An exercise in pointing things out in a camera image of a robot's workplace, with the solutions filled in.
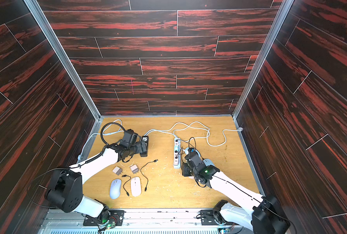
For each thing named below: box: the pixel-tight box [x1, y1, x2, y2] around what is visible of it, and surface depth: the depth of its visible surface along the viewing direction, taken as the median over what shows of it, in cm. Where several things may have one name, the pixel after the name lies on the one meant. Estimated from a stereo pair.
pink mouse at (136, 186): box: [130, 176, 142, 197], surface depth 84 cm
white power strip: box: [173, 137, 181, 170], surface depth 92 cm
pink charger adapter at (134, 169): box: [130, 164, 139, 175], surface depth 91 cm
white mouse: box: [109, 178, 122, 200], surface depth 84 cm
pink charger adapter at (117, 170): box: [112, 166, 123, 176], surface depth 90 cm
